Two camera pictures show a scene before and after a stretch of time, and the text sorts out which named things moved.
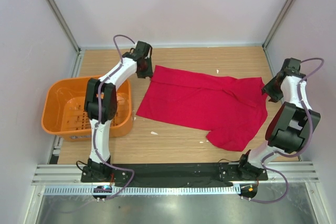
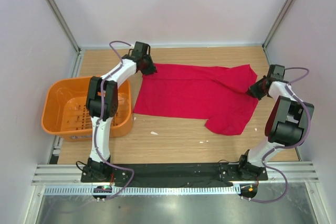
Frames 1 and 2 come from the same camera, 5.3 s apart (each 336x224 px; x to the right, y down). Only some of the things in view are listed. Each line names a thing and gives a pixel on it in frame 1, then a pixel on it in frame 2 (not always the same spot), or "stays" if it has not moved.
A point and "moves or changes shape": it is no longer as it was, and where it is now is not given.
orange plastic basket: (63, 112) stays
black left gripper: (149, 72) stays
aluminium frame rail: (71, 175) stays
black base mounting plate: (172, 173) stays
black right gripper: (274, 97) -> (253, 90)
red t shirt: (233, 109) moves or changes shape
